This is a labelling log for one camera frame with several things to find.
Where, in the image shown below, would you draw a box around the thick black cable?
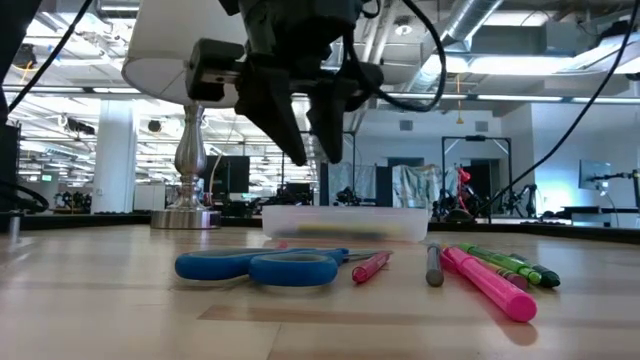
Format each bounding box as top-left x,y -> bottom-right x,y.
0,178 -> 51,215

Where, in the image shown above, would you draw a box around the pink highlighter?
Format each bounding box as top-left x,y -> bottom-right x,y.
441,244 -> 539,324

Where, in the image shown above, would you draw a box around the thin black cable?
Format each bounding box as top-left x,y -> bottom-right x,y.
4,0 -> 96,115

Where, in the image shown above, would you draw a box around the yellow hanging cord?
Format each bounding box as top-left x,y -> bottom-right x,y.
453,73 -> 465,126

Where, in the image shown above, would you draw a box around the dark background table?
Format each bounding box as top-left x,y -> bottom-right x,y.
537,204 -> 640,230

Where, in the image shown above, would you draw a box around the white shade silver table lamp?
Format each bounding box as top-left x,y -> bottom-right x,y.
121,0 -> 251,230

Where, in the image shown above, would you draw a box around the light green marker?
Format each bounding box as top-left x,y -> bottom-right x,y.
457,241 -> 545,287

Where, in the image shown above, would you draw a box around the black metal frame stand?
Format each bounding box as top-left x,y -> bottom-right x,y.
441,134 -> 513,221

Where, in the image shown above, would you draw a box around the pink lidded clear supply box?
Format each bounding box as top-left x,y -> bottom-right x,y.
261,203 -> 431,244

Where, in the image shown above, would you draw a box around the clear plastic covered equipment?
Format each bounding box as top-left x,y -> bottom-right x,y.
327,160 -> 377,202
392,163 -> 442,210

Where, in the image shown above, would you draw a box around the magenta pen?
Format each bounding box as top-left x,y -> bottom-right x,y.
351,249 -> 392,285

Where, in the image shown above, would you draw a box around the grey pen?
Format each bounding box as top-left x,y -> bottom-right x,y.
425,242 -> 446,288

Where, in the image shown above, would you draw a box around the black cabinet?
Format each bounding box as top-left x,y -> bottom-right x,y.
0,122 -> 22,215

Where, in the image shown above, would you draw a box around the black monitor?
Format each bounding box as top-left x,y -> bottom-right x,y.
202,155 -> 251,202

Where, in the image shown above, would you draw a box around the grey wall monitor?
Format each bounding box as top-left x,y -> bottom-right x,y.
578,159 -> 613,192

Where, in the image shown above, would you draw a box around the blue handled scissors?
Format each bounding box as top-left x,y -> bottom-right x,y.
173,246 -> 396,288

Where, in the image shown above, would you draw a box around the clear plastic storage box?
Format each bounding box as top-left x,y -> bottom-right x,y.
0,212 -> 640,246

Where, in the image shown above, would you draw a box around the white building column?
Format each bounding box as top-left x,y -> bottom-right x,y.
91,98 -> 138,215

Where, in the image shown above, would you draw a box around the smooth silver ventilation duct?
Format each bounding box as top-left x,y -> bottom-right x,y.
399,0 -> 505,94

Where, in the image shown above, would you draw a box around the dark green marker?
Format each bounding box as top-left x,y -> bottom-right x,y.
508,252 -> 562,289

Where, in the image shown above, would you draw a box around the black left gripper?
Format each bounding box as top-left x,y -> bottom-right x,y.
187,38 -> 359,167

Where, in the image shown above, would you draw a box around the white cabinet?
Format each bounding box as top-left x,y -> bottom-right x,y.
133,182 -> 167,212

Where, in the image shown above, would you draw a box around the black power cable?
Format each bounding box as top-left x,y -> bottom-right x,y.
472,0 -> 640,219

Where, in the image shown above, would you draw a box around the linear ceiling light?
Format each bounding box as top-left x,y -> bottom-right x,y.
0,85 -> 640,105

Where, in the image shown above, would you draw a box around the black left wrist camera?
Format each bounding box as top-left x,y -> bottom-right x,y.
348,61 -> 385,113

